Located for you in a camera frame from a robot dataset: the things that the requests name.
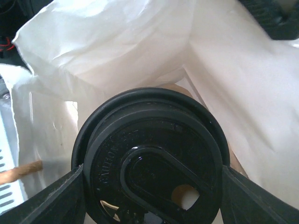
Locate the cream paper bag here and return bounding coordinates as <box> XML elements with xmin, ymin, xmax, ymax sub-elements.
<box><xmin>0</xmin><ymin>0</ymin><xmax>299</xmax><ymax>207</ymax></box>

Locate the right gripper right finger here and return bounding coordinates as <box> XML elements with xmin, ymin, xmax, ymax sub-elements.
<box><xmin>221</xmin><ymin>166</ymin><xmax>299</xmax><ymax>224</ymax></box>

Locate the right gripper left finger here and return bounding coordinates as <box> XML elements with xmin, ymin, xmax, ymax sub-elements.
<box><xmin>0</xmin><ymin>165</ymin><xmax>85</xmax><ymax>224</ymax></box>

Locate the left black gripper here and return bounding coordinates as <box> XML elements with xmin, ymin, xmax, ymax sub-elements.
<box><xmin>238</xmin><ymin>0</ymin><xmax>299</xmax><ymax>40</ymax></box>

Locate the single black lid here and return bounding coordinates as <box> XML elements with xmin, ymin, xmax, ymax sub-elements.
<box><xmin>71</xmin><ymin>88</ymin><xmax>230</xmax><ymax>224</ymax></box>

